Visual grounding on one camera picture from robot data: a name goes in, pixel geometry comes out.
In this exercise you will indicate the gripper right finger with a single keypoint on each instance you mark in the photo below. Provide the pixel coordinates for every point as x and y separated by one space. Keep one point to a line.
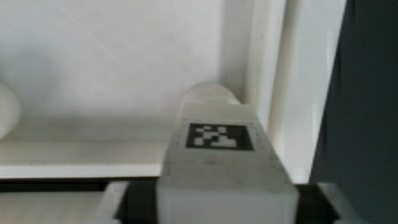
324 206

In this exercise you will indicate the white square table top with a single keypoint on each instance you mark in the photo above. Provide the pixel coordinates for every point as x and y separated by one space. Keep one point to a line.
102 59

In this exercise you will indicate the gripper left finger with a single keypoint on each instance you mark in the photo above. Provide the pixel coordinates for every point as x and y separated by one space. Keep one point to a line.
127 203

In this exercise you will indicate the white L-shaped obstacle fence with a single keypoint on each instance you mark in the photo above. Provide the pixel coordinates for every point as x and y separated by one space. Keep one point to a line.
50 208

